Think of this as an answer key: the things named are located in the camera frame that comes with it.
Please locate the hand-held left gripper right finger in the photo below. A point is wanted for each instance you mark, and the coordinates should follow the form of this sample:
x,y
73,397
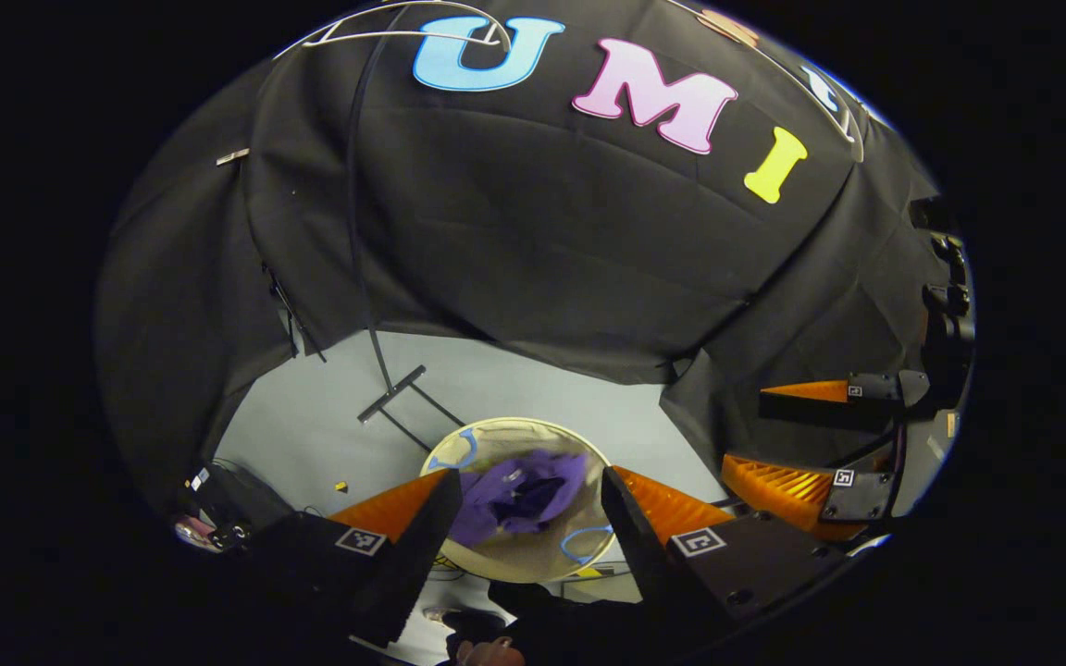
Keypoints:
x,y
649,569

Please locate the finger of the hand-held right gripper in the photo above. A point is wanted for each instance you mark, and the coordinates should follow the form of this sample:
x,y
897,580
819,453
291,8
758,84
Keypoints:
x,y
857,495
885,386

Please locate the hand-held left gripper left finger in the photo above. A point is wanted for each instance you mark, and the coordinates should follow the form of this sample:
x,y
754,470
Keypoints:
x,y
403,573

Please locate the person's leg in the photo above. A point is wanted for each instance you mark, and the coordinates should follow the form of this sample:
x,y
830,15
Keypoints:
x,y
579,620

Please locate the white plastic hanger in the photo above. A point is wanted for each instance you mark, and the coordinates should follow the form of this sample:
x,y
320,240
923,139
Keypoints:
x,y
385,35

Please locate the person's shoe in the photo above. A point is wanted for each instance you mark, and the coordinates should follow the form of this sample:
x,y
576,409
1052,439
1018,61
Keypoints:
x,y
459,622

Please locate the silver clip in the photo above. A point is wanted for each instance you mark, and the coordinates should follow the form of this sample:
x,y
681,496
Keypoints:
x,y
232,157

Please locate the beige round laundry hamper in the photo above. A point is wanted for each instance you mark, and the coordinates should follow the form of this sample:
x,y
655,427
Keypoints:
x,y
533,557

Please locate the black clothes rack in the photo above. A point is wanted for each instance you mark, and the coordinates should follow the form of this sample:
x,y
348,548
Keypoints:
x,y
353,185

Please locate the black backdrop cloth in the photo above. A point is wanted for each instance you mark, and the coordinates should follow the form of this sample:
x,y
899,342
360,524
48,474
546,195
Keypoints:
x,y
542,231

